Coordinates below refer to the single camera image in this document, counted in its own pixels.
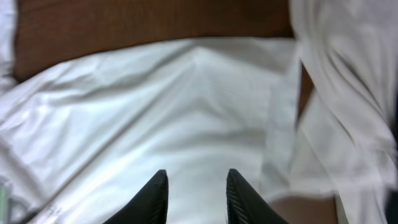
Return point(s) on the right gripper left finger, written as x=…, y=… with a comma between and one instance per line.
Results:
x=148, y=206

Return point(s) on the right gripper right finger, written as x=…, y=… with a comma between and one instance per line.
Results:
x=245, y=205

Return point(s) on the white robot print t-shirt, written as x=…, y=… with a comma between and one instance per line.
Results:
x=97, y=96

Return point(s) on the plain white t-shirt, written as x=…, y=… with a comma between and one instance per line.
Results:
x=345, y=142

